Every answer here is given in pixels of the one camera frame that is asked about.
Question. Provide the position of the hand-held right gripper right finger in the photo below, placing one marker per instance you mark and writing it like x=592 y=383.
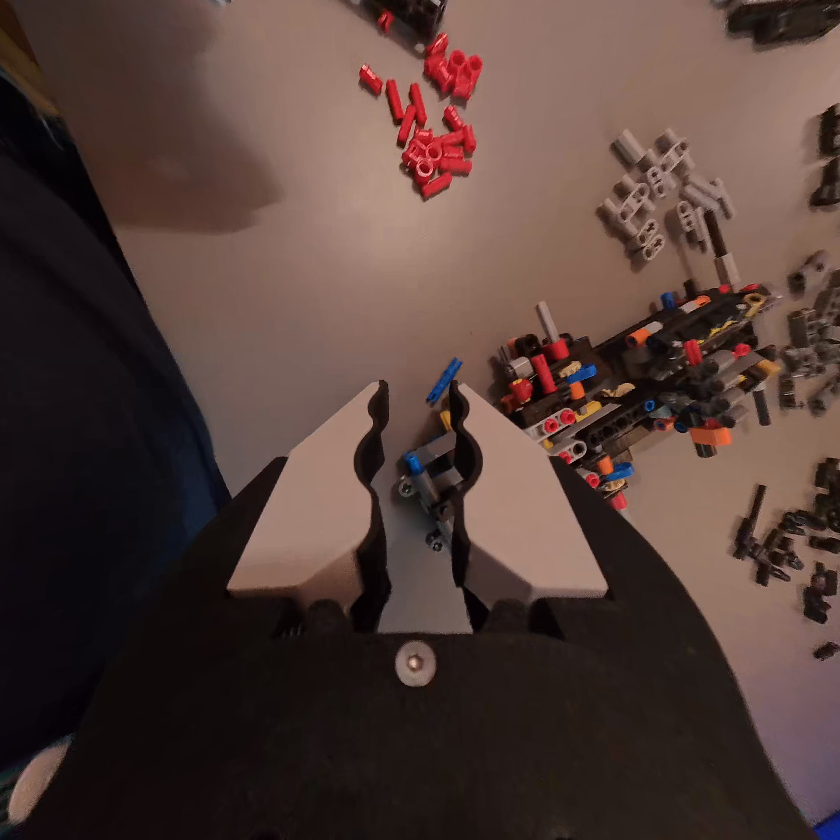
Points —
x=531 y=518

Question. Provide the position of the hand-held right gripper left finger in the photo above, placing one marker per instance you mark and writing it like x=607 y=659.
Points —
x=308 y=512

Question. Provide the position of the blue lego pin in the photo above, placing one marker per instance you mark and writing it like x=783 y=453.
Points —
x=444 y=380

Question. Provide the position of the multicoloured lego vehicle assembly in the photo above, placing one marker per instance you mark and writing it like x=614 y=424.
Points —
x=656 y=367

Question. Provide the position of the dark pants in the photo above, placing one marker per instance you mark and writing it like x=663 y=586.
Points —
x=79 y=426

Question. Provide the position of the pile of black pins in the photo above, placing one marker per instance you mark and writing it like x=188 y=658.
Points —
x=781 y=544

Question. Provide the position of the pile of light grey connectors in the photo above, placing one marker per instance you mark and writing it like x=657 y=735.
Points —
x=656 y=190

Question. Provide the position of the pile of red pins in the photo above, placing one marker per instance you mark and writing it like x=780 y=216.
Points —
x=433 y=144

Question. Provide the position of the plain blue storage bin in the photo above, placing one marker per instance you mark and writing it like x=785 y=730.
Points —
x=830 y=830

